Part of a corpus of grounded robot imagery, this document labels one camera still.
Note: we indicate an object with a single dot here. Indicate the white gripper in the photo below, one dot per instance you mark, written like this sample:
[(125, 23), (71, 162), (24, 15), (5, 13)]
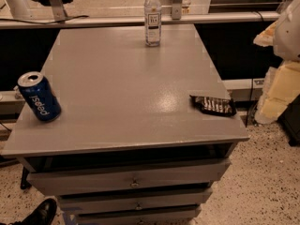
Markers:
[(289, 33)]

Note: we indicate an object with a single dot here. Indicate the clear plastic water bottle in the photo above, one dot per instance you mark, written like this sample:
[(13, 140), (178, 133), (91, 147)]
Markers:
[(152, 22)]

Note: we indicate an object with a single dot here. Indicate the grey drawer cabinet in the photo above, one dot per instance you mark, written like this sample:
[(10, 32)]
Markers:
[(126, 104)]

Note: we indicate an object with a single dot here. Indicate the grey drawer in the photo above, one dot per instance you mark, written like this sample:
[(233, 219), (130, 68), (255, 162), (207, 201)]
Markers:
[(129, 177), (135, 201), (139, 217)]

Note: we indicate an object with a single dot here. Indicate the black leather shoe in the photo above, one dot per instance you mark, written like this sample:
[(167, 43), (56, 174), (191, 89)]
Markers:
[(42, 215)]

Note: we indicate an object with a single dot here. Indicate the black rxbar chocolate wrapper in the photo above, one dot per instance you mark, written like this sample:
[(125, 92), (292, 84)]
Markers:
[(214, 106)]

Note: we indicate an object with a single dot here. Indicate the middle grey drawer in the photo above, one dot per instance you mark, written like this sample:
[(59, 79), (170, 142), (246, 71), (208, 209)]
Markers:
[(135, 201)]

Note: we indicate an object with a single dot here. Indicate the bottom grey drawer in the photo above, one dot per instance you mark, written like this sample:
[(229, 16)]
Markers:
[(139, 217)]

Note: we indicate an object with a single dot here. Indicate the top grey drawer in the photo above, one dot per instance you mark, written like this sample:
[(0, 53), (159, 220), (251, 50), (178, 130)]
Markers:
[(129, 177)]

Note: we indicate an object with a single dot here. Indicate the blue pepsi can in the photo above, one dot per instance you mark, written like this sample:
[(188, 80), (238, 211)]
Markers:
[(37, 92)]

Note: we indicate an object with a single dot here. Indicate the grey metal rail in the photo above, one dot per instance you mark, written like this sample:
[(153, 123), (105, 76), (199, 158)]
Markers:
[(84, 21)]

